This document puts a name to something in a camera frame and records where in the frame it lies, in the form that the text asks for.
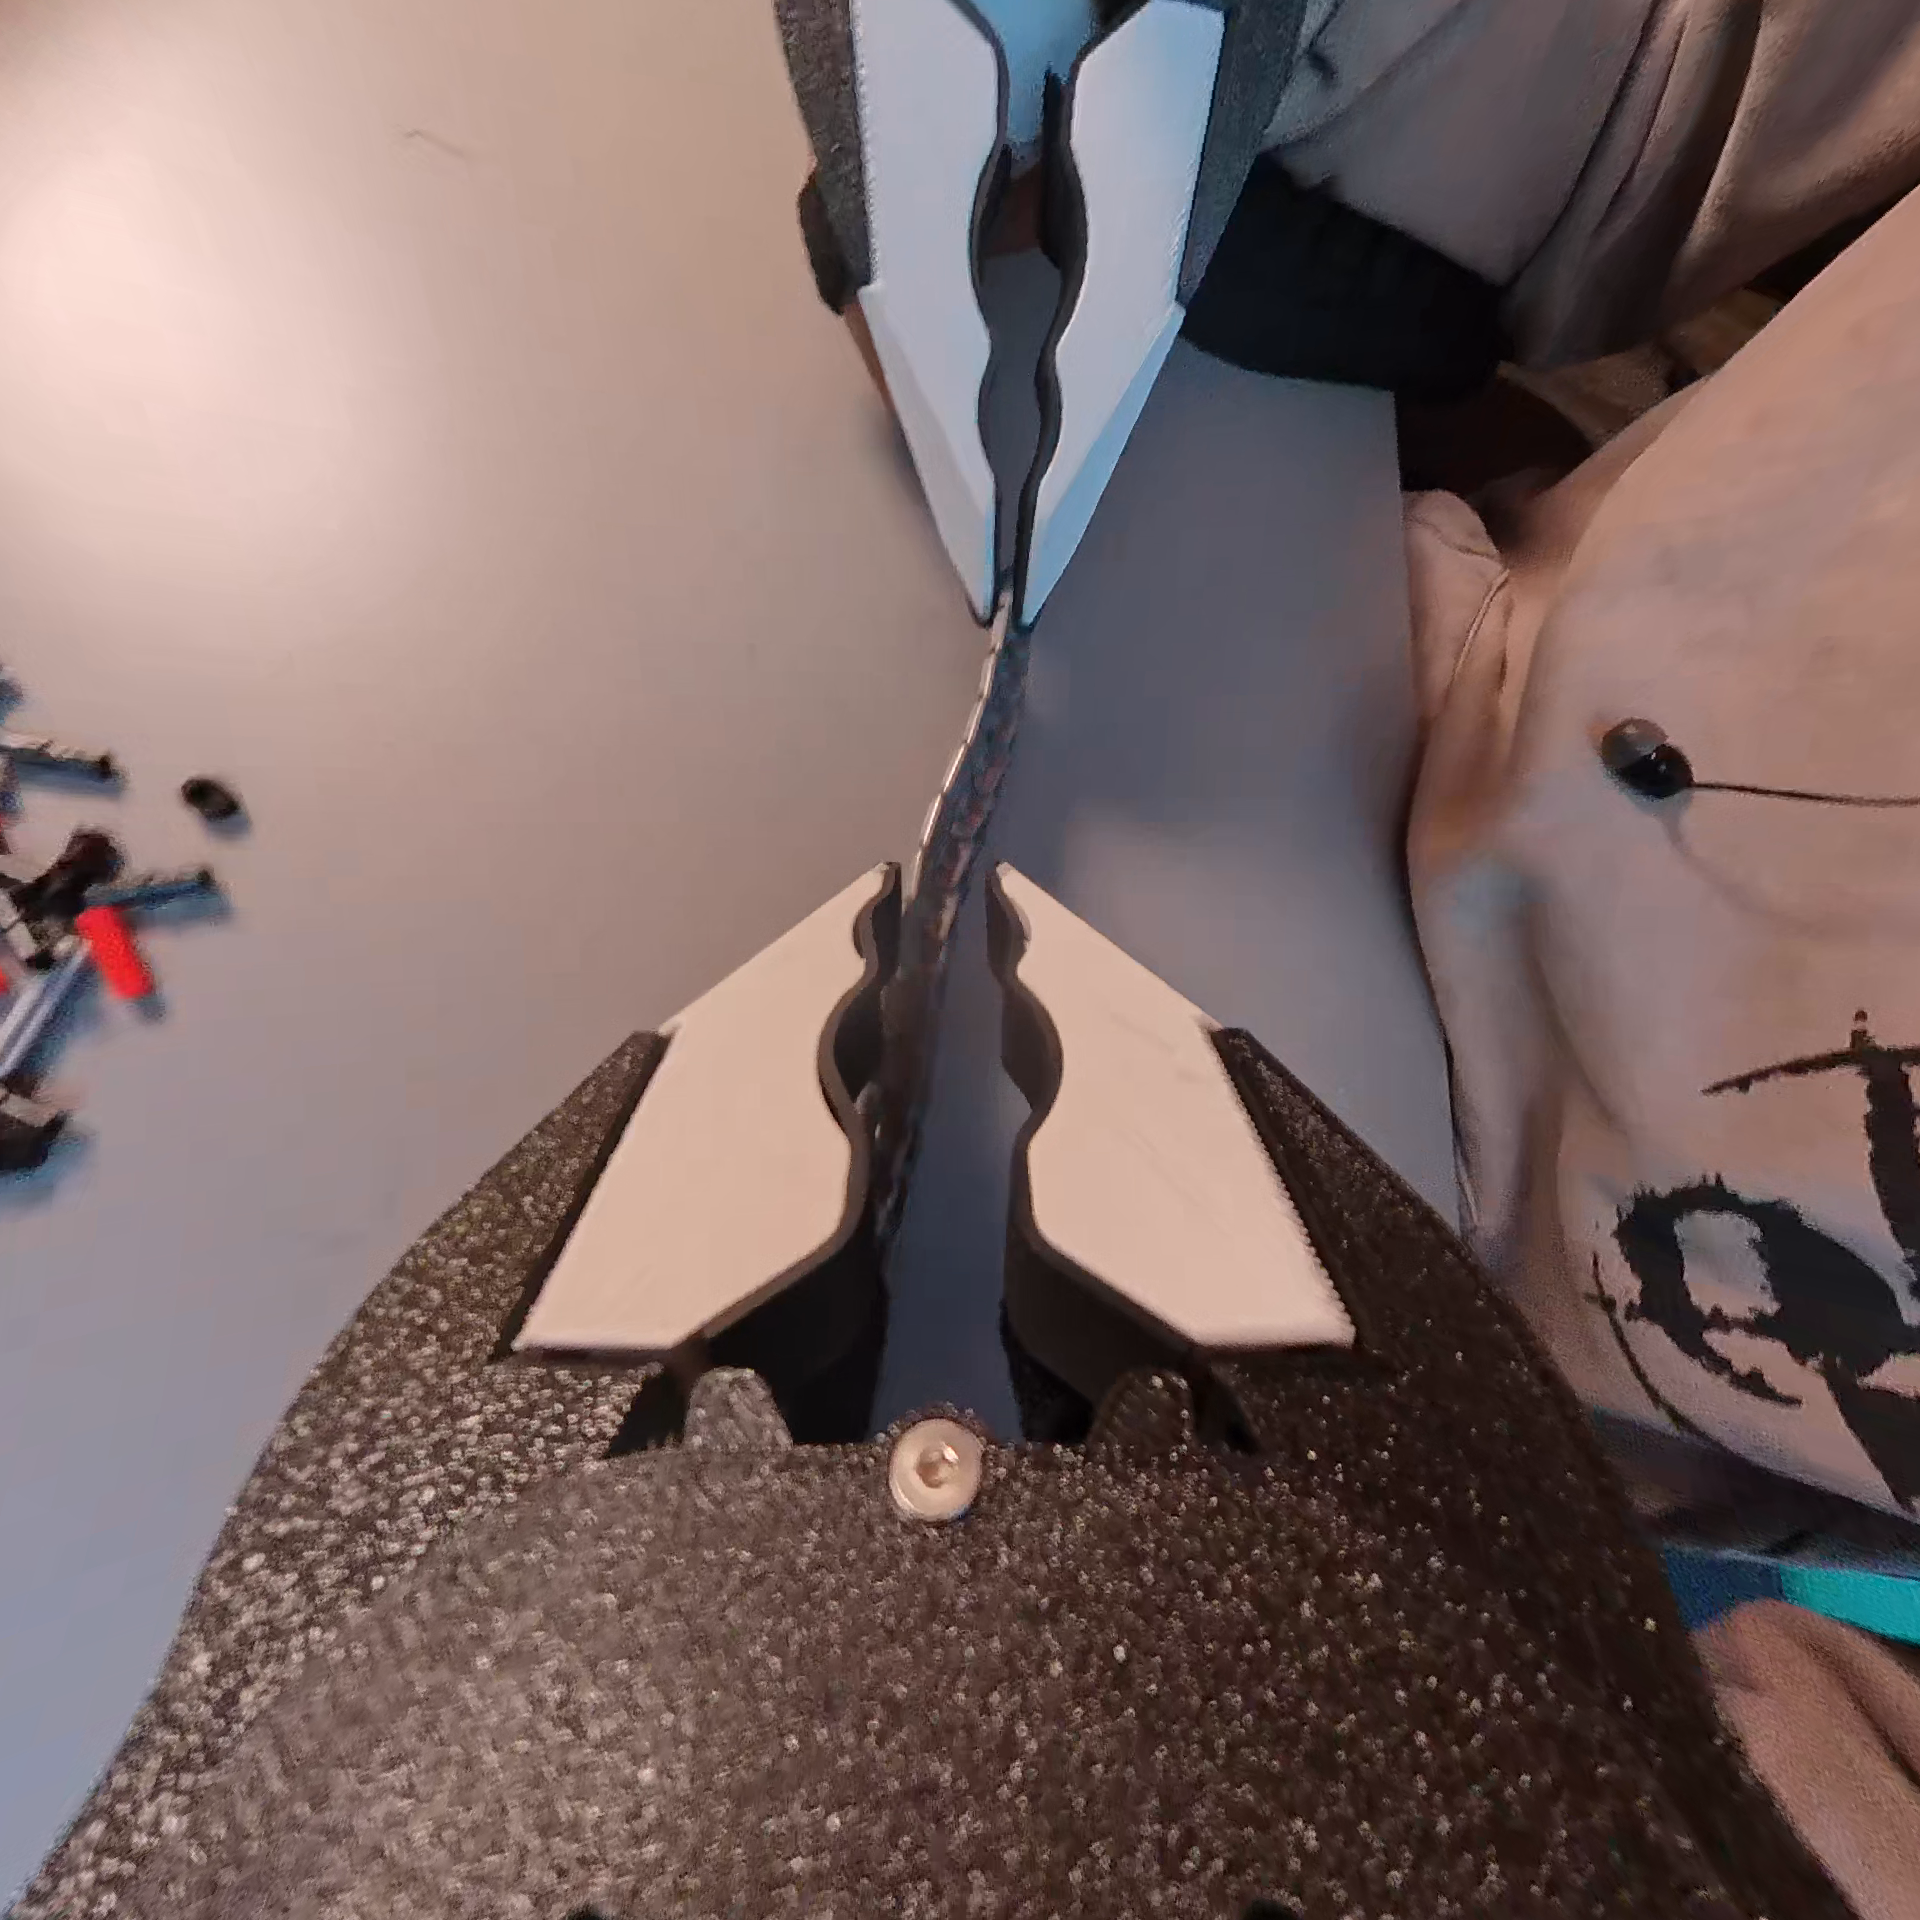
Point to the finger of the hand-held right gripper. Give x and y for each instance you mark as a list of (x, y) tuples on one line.
[(923, 221), (1145, 221)]

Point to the person's right forearm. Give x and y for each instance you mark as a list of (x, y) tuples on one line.
[(1577, 148)]

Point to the grey desk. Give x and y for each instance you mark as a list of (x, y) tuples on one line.
[(447, 528)]

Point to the small black toy bushing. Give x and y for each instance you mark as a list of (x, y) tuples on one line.
[(214, 803)]

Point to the person's right hand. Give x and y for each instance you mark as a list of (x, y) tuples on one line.
[(867, 336)]

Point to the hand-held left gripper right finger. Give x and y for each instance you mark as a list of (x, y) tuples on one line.
[(1165, 1167)]

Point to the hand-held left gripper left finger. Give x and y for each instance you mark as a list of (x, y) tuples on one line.
[(723, 1167)]

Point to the beige printed hoodie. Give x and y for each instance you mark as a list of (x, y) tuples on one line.
[(1655, 1051)]

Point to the beige pants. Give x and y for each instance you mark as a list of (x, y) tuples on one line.
[(1815, 1770)]

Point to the pile of small toy pins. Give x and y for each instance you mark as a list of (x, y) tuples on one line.
[(106, 939)]

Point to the teal garment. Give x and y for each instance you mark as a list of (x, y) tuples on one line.
[(1805, 1588)]

